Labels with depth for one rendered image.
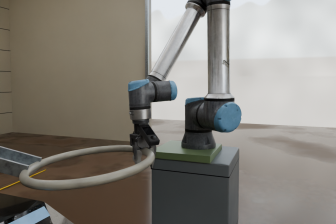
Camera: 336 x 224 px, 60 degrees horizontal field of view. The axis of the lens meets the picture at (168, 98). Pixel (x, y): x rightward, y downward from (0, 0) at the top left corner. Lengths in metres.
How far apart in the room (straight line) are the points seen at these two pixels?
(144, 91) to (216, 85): 0.39
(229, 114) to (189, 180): 0.38
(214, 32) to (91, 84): 5.30
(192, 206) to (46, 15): 6.44
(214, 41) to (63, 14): 5.93
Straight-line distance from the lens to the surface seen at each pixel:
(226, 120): 1.40
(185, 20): 1.52
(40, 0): 7.64
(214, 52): 1.43
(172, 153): 1.47
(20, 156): 1.32
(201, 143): 1.55
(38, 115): 7.55
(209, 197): 1.49
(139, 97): 1.20
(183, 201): 1.54
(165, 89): 1.25
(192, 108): 1.54
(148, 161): 1.05
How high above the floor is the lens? 1.24
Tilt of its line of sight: 3 degrees down
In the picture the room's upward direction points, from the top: straight up
